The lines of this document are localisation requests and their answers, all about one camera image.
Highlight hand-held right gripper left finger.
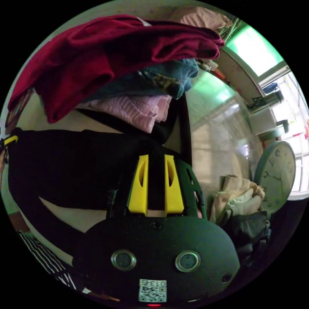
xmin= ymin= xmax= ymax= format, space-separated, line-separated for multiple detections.
xmin=128 ymin=155 xmax=149 ymax=216

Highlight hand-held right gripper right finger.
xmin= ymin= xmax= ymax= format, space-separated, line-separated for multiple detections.
xmin=164 ymin=154 xmax=185 ymax=216

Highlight black pants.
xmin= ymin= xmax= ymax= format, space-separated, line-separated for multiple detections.
xmin=6 ymin=108 xmax=193 ymax=268

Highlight heap of beige and dark clothes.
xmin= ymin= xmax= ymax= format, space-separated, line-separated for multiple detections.
xmin=208 ymin=174 xmax=273 ymax=267

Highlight bed with cream mat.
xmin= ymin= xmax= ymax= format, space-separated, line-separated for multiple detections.
xmin=0 ymin=89 xmax=193 ymax=268

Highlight person's body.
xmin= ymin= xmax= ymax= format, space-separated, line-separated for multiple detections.
xmin=17 ymin=230 xmax=92 ymax=294

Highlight pile of clothes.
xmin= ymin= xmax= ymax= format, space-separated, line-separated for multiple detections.
xmin=7 ymin=14 xmax=226 ymax=134

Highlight window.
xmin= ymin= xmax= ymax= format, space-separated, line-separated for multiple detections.
xmin=221 ymin=23 xmax=309 ymax=201

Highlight pink cloth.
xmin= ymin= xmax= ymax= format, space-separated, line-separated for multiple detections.
xmin=169 ymin=6 xmax=233 ymax=33

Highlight round white wall clock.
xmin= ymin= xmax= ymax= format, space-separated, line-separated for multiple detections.
xmin=253 ymin=141 xmax=296 ymax=214

